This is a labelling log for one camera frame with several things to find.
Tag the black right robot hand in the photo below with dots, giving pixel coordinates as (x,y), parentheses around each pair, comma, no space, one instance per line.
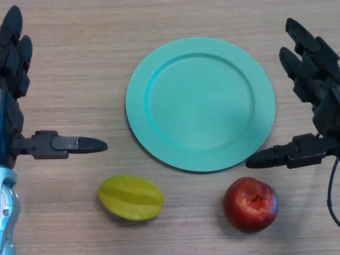
(326,111)

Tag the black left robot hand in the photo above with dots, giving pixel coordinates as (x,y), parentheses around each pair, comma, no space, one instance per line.
(10,117)

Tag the yellow starfruit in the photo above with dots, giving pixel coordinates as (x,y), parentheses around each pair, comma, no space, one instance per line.
(130,197)

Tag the teal green round plate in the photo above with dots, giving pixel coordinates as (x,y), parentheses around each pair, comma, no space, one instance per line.
(200,106)

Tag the red apple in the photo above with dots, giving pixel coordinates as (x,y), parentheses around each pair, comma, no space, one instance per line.
(249,205)

